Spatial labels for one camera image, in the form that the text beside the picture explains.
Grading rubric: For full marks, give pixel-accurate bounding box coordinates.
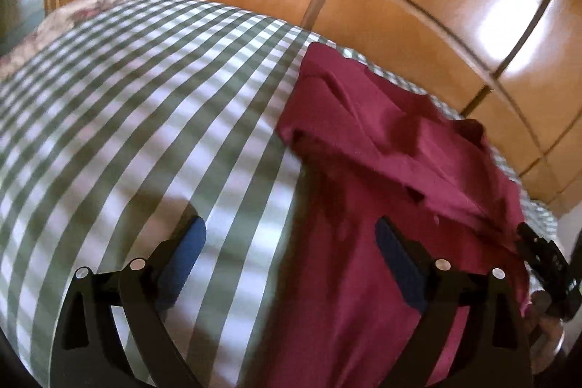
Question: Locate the green white checkered bedsheet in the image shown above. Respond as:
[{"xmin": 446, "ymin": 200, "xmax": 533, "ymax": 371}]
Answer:
[{"xmin": 0, "ymin": 0, "xmax": 559, "ymax": 388}]

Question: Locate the person's right hand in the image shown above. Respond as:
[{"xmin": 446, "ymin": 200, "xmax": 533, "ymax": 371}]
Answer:
[{"xmin": 523, "ymin": 291, "xmax": 564, "ymax": 375}]

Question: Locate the floral pillow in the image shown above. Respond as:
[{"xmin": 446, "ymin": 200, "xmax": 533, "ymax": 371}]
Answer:
[{"xmin": 1, "ymin": 0, "xmax": 132, "ymax": 80}]

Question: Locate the dark red garment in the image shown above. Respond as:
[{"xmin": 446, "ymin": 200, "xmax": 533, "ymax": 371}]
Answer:
[{"xmin": 244, "ymin": 42, "xmax": 529, "ymax": 387}]

